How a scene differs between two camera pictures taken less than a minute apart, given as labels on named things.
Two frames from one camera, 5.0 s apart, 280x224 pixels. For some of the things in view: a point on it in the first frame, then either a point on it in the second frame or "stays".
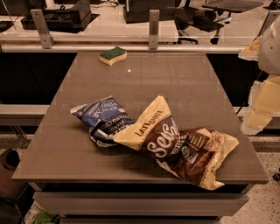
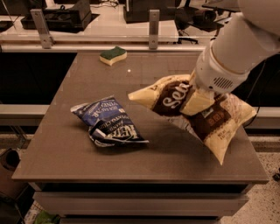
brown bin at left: (9, 162) stays
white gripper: (271, 49) -> (214, 73)
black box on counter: (137, 11) stays
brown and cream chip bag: (199, 154) -> (214, 127)
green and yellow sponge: (113, 55) stays
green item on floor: (45, 217) stays
